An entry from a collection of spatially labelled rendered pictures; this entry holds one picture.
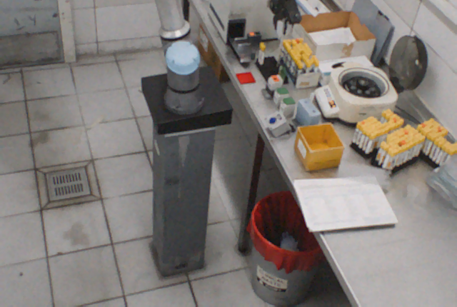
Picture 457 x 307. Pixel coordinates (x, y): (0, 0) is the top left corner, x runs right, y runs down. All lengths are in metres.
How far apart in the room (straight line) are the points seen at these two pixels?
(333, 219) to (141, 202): 1.41
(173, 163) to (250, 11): 0.78
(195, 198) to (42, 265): 0.84
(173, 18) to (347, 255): 1.01
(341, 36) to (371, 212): 1.01
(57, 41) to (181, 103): 1.96
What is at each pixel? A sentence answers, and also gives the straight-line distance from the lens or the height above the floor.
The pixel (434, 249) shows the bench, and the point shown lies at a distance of 2.09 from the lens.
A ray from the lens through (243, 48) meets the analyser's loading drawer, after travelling 2.67.
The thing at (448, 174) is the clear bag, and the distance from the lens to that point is 2.22.
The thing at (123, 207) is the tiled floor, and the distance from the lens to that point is 3.20.
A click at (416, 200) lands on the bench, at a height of 0.87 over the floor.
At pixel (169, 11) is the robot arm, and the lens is 2.20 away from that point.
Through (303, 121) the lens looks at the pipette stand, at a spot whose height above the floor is 0.92.
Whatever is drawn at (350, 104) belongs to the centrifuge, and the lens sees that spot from 2.37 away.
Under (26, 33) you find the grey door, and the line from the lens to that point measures 4.04.
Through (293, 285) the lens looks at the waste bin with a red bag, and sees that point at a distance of 2.72.
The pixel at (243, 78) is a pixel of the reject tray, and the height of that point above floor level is 0.88.
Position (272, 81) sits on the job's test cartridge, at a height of 0.95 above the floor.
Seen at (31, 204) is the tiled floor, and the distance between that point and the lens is 3.27.
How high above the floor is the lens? 2.38
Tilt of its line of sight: 42 degrees down
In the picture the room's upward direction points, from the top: 7 degrees clockwise
